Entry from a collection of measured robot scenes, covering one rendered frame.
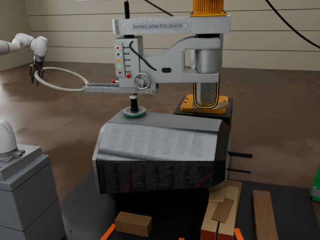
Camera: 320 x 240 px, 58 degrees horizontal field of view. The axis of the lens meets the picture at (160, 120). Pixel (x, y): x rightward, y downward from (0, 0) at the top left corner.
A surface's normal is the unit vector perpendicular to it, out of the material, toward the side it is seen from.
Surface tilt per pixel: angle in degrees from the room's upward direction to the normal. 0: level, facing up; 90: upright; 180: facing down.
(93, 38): 90
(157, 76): 90
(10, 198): 90
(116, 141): 45
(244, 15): 90
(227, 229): 0
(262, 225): 0
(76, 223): 0
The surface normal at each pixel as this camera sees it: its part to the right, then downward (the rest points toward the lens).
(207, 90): 0.25, 0.36
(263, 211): -0.04, -0.92
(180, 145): -0.21, -0.38
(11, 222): -0.33, 0.38
